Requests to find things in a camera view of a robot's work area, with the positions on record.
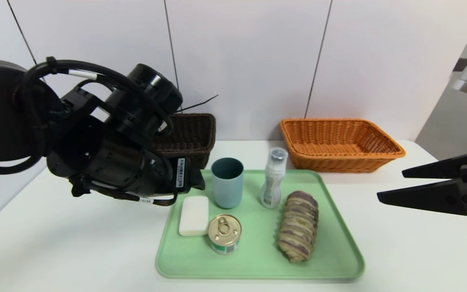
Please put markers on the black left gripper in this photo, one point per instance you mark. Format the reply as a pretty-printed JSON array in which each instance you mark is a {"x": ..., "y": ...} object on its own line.
[{"x": 181, "y": 173}]

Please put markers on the blue-grey plastic cup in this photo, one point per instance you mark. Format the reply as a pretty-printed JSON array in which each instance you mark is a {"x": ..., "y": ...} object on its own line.
[{"x": 227, "y": 190}]

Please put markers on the white soap bar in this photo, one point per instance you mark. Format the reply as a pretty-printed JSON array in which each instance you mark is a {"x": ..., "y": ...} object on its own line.
[{"x": 193, "y": 217}]

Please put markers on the tin can with gold lid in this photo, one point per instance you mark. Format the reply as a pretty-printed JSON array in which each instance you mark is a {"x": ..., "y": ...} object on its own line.
[{"x": 224, "y": 231}]

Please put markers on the dark brown wicker basket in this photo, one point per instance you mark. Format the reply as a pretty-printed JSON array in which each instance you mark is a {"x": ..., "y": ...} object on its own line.
[{"x": 193, "y": 138}]

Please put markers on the orange wicker basket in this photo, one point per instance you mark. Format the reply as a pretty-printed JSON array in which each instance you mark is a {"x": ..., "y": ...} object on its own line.
[{"x": 339, "y": 138}]

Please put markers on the white bottle with clear cap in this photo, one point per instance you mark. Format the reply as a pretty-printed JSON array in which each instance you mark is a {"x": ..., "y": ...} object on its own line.
[{"x": 272, "y": 186}]

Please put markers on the thin black zip tie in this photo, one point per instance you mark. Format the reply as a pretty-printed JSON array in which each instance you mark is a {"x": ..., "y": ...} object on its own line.
[{"x": 201, "y": 102}]

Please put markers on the light green plastic tray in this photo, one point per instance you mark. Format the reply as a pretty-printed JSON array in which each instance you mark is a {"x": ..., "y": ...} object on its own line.
[{"x": 258, "y": 243}]

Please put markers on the striped purple bread roll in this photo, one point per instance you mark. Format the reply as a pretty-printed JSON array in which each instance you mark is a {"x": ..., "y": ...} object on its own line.
[{"x": 298, "y": 227}]

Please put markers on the dark wall fixture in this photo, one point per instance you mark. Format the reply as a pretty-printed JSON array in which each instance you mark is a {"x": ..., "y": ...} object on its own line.
[{"x": 461, "y": 65}]

